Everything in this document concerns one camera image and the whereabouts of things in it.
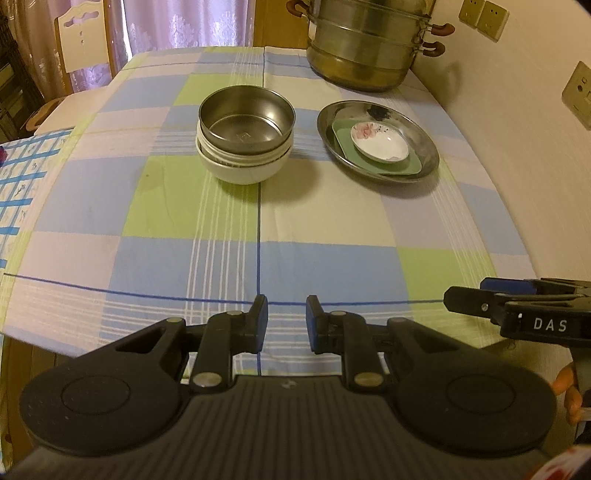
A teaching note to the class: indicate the round stainless steel plate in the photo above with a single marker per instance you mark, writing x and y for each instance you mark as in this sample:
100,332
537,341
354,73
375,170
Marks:
369,110

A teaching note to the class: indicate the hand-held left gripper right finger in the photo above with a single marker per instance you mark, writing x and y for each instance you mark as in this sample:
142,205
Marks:
314,323

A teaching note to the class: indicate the cream wooden chair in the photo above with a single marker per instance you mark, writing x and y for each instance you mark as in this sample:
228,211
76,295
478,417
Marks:
83,37

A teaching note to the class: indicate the sheer purple curtain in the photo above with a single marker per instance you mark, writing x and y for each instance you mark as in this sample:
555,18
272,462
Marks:
184,23

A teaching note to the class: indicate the large beige socket panel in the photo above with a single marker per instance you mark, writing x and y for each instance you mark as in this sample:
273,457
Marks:
579,94

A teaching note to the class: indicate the blue white checked cloth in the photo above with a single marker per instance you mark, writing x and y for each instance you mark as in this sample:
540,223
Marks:
23,184

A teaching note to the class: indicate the stainless steel bowl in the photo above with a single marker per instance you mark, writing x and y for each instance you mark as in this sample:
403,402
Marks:
244,124

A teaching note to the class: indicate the green square plate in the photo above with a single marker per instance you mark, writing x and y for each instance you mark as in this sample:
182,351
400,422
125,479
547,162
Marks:
344,138

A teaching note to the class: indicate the small floral white dish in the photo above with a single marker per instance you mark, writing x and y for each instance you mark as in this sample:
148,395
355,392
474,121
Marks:
383,143

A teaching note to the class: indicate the checked pastel tablecloth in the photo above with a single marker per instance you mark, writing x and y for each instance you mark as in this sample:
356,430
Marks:
323,230

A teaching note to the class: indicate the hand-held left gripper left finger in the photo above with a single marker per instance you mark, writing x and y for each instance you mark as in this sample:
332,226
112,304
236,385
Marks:
261,321

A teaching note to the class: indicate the beige wall socket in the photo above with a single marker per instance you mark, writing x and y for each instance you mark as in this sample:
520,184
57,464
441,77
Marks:
471,11
493,18

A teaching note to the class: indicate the stainless steel steamer pot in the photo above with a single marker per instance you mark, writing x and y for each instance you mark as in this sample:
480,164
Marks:
364,50

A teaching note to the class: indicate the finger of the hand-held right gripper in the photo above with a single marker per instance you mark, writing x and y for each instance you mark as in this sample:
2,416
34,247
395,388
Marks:
508,286
475,303

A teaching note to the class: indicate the person's right hand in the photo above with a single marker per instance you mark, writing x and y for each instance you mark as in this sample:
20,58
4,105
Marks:
570,392

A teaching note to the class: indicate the white ceramic bowl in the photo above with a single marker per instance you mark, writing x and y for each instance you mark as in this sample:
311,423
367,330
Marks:
240,170

